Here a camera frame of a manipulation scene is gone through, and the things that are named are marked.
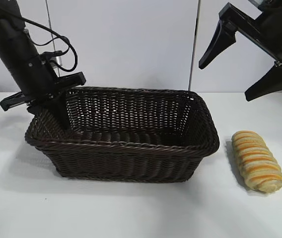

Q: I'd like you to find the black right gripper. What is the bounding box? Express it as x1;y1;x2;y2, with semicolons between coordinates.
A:
198;0;282;101

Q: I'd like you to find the black camera cable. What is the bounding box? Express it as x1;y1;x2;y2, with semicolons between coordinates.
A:
19;16;78;74

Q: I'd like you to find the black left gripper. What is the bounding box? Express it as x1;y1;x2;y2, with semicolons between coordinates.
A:
0;54;86;130

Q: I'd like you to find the dark brown wicker basket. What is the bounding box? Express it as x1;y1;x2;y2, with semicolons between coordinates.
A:
24;86;220;183

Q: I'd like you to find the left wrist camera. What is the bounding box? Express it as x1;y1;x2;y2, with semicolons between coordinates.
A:
40;50;64;74

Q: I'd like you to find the long striped bread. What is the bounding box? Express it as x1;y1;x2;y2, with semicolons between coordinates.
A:
231;130;282;194

